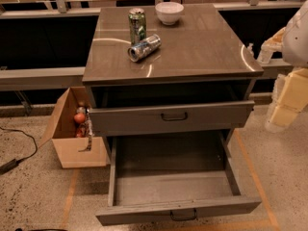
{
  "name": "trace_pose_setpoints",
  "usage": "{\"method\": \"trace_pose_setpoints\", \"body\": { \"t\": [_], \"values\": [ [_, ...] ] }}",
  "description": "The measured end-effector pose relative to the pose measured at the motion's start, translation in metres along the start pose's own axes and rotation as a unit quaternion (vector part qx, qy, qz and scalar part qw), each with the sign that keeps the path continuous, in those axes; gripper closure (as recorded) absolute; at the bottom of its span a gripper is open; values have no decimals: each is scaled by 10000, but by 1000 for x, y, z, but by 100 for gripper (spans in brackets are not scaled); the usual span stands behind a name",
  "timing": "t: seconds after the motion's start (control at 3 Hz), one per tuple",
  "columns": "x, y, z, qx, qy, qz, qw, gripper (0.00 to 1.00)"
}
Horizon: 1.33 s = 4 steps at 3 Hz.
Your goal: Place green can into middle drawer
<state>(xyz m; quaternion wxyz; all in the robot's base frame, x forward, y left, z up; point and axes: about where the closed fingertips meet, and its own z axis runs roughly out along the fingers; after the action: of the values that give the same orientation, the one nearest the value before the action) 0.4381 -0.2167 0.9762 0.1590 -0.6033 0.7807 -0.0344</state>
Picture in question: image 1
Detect upper grey drawer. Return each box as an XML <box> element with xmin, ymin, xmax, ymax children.
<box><xmin>90</xmin><ymin>101</ymin><xmax>254</xmax><ymax>137</ymax></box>

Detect silver blue can lying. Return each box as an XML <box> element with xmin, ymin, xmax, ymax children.
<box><xmin>128</xmin><ymin>34</ymin><xmax>162</xmax><ymax>63</ymax></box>

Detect open middle grey drawer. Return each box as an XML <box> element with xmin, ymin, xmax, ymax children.
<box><xmin>96</xmin><ymin>131</ymin><xmax>261</xmax><ymax>226</ymax></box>

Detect black power cable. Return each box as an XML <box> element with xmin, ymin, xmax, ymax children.
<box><xmin>0</xmin><ymin>126</ymin><xmax>39</xmax><ymax>175</ymax></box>

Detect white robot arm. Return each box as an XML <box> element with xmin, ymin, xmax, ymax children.
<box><xmin>257</xmin><ymin>1</ymin><xmax>308</xmax><ymax>133</ymax></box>

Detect grey drawer cabinet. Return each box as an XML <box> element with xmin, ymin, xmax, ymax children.
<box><xmin>82</xmin><ymin>3</ymin><xmax>265</xmax><ymax>227</ymax></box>

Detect cardboard box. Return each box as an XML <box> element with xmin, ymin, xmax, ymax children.
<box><xmin>39</xmin><ymin>87</ymin><xmax>109</xmax><ymax>168</ymax></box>

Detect small clear pump bottle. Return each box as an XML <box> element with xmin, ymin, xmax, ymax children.
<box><xmin>247</xmin><ymin>43</ymin><xmax>254</xmax><ymax>56</ymax></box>

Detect orange round fruit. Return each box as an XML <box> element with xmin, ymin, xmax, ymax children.
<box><xmin>74</xmin><ymin>113</ymin><xmax>86</xmax><ymax>124</ymax></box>

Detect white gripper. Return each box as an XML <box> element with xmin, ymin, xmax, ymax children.
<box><xmin>257</xmin><ymin>27</ymin><xmax>308</xmax><ymax>133</ymax></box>

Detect green drink can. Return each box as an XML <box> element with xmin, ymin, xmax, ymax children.
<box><xmin>128</xmin><ymin>8</ymin><xmax>146</xmax><ymax>45</ymax></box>

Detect snack packets in box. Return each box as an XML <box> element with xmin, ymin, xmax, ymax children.
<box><xmin>74</xmin><ymin>106</ymin><xmax>94</xmax><ymax>152</ymax></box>

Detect white ceramic bowl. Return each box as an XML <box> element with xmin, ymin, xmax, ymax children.
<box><xmin>155</xmin><ymin>2</ymin><xmax>184</xmax><ymax>25</ymax></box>

